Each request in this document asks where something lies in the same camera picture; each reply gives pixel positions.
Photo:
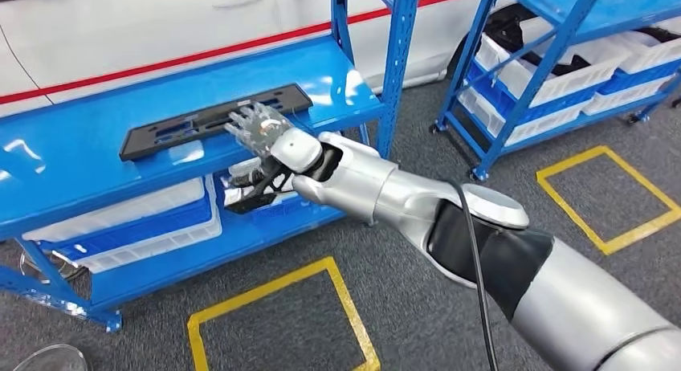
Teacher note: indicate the black plastic plate frame part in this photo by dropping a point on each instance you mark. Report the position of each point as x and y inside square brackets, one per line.
[135, 148]

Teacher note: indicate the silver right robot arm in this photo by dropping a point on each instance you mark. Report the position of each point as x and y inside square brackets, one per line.
[362, 182]

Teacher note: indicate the black car part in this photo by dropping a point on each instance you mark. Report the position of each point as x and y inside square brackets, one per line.
[510, 33]
[665, 34]

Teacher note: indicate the blue steel shelf rack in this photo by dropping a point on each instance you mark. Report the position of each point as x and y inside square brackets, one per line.
[80, 145]

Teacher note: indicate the blue wheeled shelf rack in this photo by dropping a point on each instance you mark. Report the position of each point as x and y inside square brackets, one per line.
[628, 1]

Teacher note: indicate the white car with red stripe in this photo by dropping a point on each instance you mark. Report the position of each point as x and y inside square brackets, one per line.
[133, 33]

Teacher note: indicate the chrome stanchion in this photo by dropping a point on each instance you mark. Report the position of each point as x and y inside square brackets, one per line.
[53, 360]
[64, 267]

